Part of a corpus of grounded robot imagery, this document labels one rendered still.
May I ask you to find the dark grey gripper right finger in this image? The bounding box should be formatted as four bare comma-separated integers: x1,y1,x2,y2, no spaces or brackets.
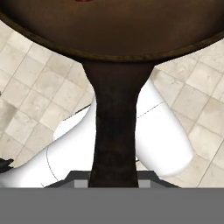
136,171,181,189

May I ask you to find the dark brown cast-iron pan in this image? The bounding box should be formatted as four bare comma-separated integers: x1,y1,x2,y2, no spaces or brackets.
0,0,224,188

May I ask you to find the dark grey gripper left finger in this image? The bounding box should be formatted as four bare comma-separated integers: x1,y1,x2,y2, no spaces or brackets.
44,171,92,189

